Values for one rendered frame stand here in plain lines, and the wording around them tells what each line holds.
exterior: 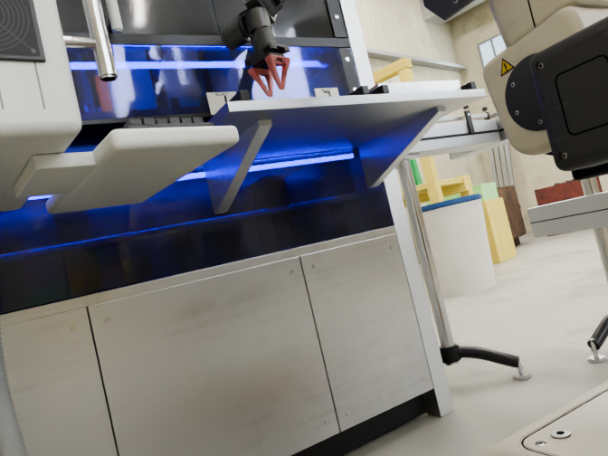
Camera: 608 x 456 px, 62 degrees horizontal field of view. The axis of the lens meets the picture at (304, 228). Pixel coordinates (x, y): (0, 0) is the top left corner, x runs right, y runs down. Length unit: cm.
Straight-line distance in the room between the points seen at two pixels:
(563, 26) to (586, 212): 141
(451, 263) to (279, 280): 276
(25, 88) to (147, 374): 73
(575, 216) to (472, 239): 195
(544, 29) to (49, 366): 108
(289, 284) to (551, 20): 90
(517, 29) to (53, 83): 62
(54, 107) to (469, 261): 356
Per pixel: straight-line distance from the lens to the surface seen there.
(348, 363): 147
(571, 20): 77
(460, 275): 402
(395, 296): 157
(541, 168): 1013
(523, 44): 80
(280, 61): 127
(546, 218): 221
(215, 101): 140
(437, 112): 134
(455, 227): 398
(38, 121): 71
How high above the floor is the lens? 59
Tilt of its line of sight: 3 degrees up
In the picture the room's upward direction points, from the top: 13 degrees counter-clockwise
